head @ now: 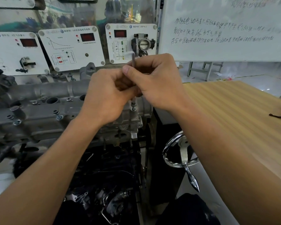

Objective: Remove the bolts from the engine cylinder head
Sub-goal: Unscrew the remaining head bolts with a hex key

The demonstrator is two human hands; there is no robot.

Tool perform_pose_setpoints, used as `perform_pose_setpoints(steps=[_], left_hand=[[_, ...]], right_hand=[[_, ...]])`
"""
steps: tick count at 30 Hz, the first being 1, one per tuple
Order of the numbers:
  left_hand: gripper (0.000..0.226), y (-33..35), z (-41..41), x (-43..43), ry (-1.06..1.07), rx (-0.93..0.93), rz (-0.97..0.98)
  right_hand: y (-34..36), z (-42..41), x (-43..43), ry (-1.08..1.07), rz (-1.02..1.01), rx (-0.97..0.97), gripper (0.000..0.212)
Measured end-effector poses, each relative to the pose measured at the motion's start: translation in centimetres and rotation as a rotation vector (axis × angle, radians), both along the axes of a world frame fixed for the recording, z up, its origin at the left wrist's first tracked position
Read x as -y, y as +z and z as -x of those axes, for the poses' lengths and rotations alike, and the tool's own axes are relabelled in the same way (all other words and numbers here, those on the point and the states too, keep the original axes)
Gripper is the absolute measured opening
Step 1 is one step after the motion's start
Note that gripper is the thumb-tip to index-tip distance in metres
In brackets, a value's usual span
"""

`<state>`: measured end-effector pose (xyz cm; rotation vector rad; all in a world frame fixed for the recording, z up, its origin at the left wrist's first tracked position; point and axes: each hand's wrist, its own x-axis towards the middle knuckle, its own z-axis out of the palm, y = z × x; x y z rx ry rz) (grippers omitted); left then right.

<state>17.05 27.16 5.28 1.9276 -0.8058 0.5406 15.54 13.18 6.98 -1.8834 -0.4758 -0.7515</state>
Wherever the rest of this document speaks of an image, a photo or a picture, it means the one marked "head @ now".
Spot blue tape measure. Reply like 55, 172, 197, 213
269, 103, 281, 119

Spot person's left hand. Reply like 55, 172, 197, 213
79, 68, 141, 127

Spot white panel throttle body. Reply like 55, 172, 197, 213
105, 23, 158, 64

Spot white sensor training panel board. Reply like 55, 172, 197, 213
0, 0, 163, 85

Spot person's black trousers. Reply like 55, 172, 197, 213
52, 193, 222, 225

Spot person's right forearm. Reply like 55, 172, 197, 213
173, 100, 281, 225

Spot white panel curve graph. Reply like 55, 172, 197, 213
38, 26, 106, 72

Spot white panel control module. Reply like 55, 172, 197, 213
0, 0, 36, 8

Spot chrome handwheel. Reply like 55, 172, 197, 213
162, 131, 201, 193

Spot large whiteboard on stand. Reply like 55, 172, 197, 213
158, 0, 281, 81

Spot person's left forearm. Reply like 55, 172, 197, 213
0, 114, 101, 225

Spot black throttle body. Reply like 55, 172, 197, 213
131, 33, 156, 57

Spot dark grey intake pipe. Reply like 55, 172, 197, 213
105, 188, 134, 218

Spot crumpled white plastic bag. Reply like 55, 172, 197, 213
214, 71, 234, 81

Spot white panel black lever sensor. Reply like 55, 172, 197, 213
0, 32, 50, 76

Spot grey metal engine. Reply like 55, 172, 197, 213
0, 62, 154, 160

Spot person's right hand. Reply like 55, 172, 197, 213
121, 53, 190, 114

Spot silver hex key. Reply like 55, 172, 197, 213
131, 51, 138, 108

